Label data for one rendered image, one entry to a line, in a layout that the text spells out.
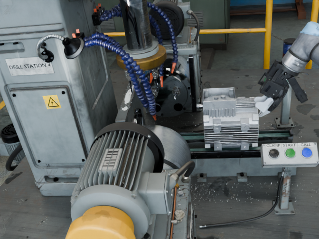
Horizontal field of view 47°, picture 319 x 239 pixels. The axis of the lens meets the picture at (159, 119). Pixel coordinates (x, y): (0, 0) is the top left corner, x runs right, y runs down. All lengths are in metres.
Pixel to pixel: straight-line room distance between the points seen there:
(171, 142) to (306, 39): 0.53
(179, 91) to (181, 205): 0.76
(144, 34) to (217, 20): 3.33
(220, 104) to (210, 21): 3.27
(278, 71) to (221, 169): 0.47
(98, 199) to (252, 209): 0.80
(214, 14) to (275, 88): 3.31
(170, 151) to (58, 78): 0.44
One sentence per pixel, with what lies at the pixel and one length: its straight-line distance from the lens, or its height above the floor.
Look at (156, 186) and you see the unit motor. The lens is 0.75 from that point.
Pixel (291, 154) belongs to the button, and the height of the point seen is 1.07.
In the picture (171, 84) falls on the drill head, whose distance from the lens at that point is 1.60.
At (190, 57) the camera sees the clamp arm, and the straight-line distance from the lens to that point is 1.44.
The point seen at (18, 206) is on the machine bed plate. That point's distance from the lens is 1.62.
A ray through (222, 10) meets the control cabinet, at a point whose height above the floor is 0.51.
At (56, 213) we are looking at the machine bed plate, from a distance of 1.52.
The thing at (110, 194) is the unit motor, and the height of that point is 1.35.
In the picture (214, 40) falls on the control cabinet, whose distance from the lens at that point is 4.65.
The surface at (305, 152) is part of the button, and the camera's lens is 1.23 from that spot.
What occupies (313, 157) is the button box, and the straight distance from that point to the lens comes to 1.24.
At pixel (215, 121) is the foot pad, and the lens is 1.35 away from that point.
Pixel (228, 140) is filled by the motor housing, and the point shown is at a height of 1.00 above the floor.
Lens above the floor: 1.82
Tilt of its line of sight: 33 degrees down
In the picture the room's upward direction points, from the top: 8 degrees counter-clockwise
